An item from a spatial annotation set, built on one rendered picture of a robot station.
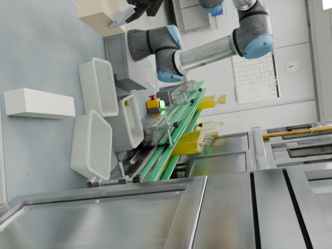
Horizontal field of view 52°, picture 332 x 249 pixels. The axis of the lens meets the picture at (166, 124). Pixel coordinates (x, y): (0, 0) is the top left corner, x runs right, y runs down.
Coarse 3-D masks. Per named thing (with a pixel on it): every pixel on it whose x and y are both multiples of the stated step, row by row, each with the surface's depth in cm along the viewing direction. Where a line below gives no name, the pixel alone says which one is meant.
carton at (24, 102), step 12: (12, 96) 86; (24, 96) 85; (36, 96) 90; (48, 96) 95; (60, 96) 101; (12, 108) 86; (24, 108) 85; (36, 108) 89; (48, 108) 94; (60, 108) 100; (72, 108) 107
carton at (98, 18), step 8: (80, 0) 92; (88, 0) 92; (96, 0) 91; (104, 0) 92; (112, 0) 98; (120, 0) 105; (80, 8) 92; (88, 8) 92; (96, 8) 91; (104, 8) 92; (112, 8) 97; (120, 8) 104; (80, 16) 92; (88, 16) 92; (96, 16) 93; (104, 16) 93; (112, 16) 96; (88, 24) 97; (96, 24) 98; (104, 24) 98; (104, 32) 104; (112, 32) 105; (120, 32) 105
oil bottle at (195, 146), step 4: (192, 140) 174; (196, 140) 172; (200, 140) 172; (176, 144) 172; (180, 144) 171; (184, 144) 170; (188, 144) 170; (192, 144) 169; (196, 144) 169; (200, 144) 169; (176, 148) 172; (180, 148) 171; (184, 148) 171; (188, 148) 170; (192, 148) 170; (196, 148) 169; (200, 148) 169; (172, 152) 173; (176, 152) 172; (180, 152) 172; (184, 152) 171; (188, 152) 171; (192, 152) 170; (196, 152) 170
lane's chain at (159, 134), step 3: (183, 96) 254; (162, 120) 184; (162, 129) 181; (165, 129) 187; (156, 132) 169; (159, 132) 175; (162, 132) 180; (165, 132) 186; (156, 135) 169; (159, 135) 174; (162, 135) 179; (159, 138) 173; (159, 141) 172
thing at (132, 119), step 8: (128, 96) 150; (136, 104) 158; (128, 112) 159; (136, 112) 159; (128, 120) 160; (136, 120) 160; (128, 128) 144; (136, 128) 161; (136, 136) 161; (136, 144) 151
